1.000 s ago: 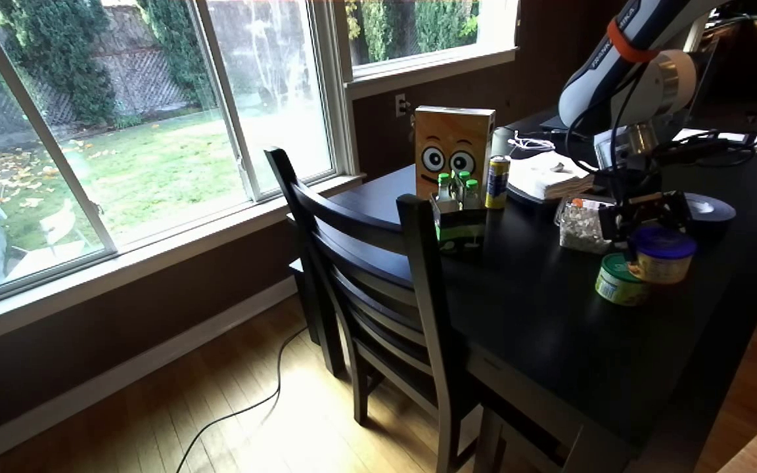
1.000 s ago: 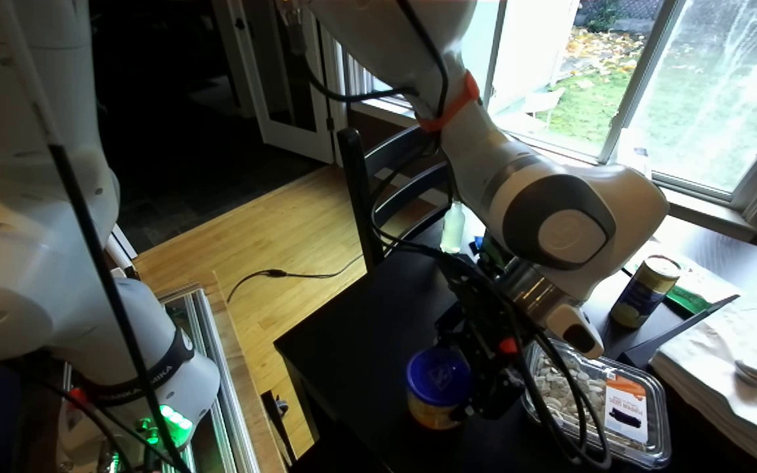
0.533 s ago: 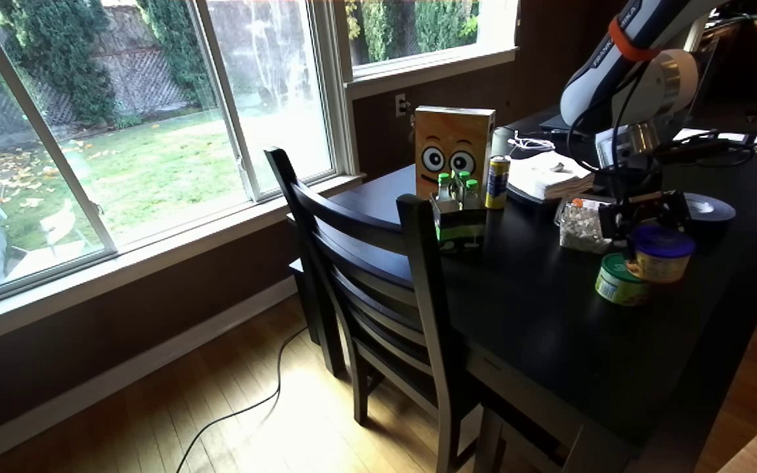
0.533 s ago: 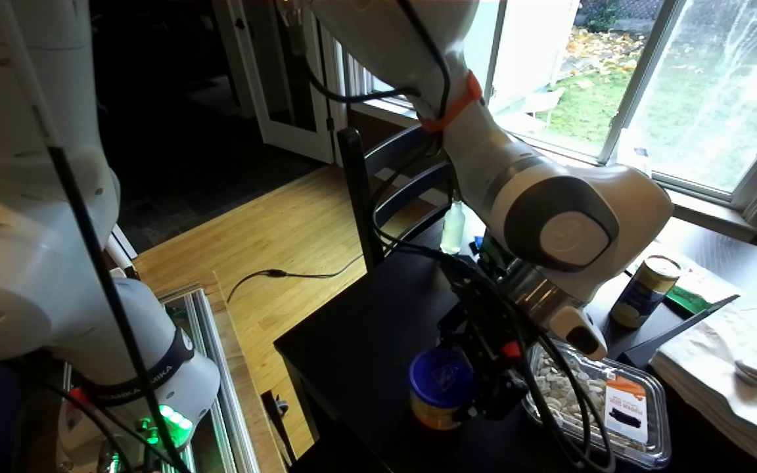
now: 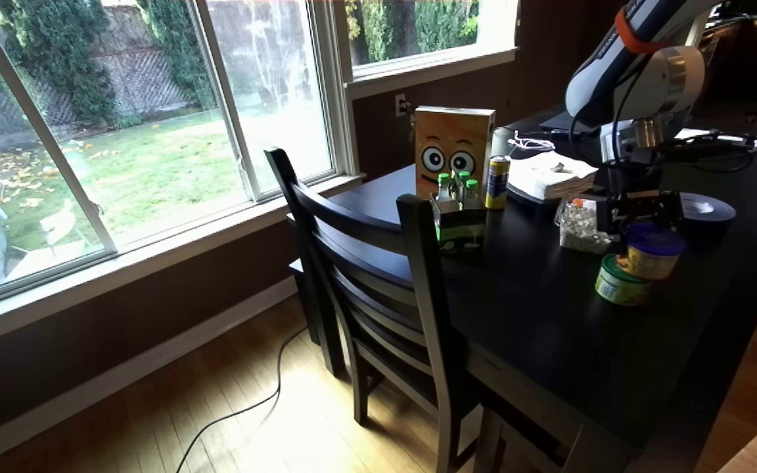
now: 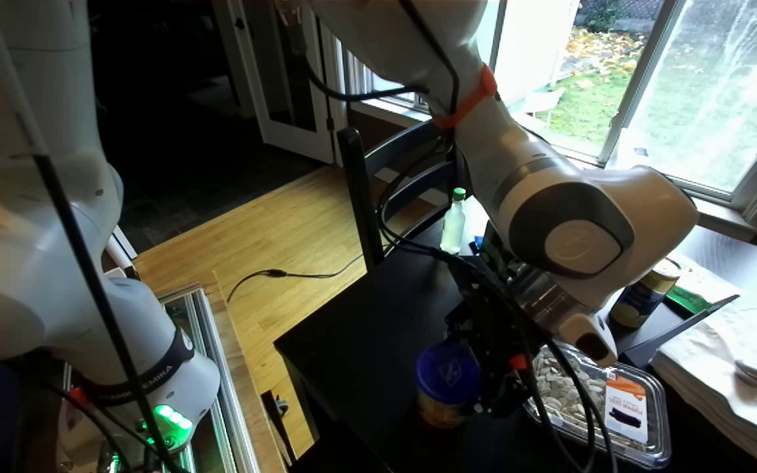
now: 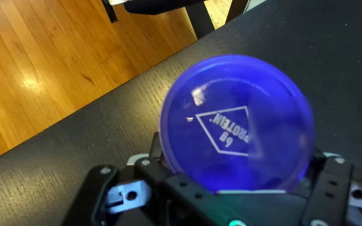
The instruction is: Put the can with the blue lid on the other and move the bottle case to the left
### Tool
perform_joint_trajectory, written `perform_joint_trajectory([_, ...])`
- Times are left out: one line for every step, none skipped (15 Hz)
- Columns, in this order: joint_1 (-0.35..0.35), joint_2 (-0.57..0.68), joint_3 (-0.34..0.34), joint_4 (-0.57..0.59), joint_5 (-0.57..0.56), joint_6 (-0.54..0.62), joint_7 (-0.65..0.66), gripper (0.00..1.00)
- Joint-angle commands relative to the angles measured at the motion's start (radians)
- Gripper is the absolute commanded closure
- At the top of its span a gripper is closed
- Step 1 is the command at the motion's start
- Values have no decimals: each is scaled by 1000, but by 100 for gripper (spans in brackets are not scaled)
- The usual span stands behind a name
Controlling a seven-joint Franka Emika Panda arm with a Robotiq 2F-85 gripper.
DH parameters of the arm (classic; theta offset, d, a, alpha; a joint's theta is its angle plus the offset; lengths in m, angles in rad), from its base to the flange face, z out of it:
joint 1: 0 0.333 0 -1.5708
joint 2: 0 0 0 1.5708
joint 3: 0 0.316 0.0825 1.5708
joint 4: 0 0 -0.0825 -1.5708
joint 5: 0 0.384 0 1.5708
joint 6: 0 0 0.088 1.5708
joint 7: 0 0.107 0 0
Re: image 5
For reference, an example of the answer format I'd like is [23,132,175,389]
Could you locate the black floor cable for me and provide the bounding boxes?
[175,323,310,473]

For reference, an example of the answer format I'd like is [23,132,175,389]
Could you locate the blue lid can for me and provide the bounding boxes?
[624,221,687,281]

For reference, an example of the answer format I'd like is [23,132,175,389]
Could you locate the yellow blue drink can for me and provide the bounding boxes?
[483,155,511,209]

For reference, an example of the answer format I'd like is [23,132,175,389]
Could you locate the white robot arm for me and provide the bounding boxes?
[565,0,717,234]

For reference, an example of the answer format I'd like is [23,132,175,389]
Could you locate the clear plastic food container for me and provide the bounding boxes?
[554,196,610,251]

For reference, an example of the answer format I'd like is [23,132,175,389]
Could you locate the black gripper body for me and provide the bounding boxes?
[596,162,682,234]

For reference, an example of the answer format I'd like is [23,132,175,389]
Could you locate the green lid can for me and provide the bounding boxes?
[594,254,653,308]

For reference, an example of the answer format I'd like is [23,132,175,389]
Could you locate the dark wooden chair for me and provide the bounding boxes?
[265,147,481,473]

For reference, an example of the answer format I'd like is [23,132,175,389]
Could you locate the dark tape roll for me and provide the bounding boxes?
[682,192,736,225]

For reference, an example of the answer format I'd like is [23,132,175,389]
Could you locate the white papers on table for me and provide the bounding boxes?
[673,129,757,151]

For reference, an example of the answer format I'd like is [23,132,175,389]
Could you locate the white folded cloth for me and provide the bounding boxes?
[507,151,596,201]

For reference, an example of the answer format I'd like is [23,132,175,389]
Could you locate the orange smiley face box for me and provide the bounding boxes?
[412,105,495,200]

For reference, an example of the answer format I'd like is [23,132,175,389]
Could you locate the wall power outlet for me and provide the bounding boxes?
[395,91,410,117]

